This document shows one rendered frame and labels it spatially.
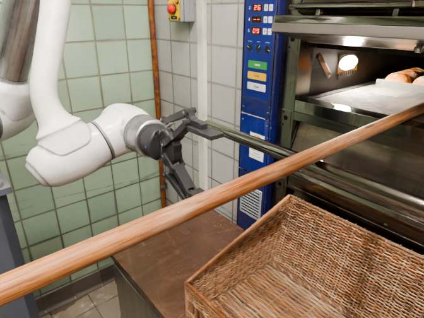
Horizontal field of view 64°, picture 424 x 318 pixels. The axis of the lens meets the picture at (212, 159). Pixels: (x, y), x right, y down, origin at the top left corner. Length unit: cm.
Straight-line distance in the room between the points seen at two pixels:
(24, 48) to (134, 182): 106
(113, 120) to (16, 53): 42
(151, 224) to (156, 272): 87
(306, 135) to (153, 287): 74
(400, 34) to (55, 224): 164
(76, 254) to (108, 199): 152
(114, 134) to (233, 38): 72
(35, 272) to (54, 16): 57
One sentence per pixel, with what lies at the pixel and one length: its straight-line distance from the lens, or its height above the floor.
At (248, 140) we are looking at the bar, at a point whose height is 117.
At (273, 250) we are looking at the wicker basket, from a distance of 132.
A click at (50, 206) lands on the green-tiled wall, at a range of 184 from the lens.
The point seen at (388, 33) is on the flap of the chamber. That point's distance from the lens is 86.
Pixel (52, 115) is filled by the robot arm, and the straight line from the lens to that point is 80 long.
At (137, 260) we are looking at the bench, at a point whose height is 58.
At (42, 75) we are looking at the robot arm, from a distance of 81.
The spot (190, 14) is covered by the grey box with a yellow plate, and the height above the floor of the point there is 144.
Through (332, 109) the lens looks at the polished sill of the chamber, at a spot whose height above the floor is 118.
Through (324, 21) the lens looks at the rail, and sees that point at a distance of 94.
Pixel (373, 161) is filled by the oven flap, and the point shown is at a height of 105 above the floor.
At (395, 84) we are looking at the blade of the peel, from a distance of 149.
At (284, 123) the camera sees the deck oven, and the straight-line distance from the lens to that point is 123.
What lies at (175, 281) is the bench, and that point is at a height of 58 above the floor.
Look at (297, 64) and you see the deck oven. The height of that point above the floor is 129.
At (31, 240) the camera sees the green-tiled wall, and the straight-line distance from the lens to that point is 190.
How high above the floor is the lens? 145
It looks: 23 degrees down
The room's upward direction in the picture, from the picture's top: straight up
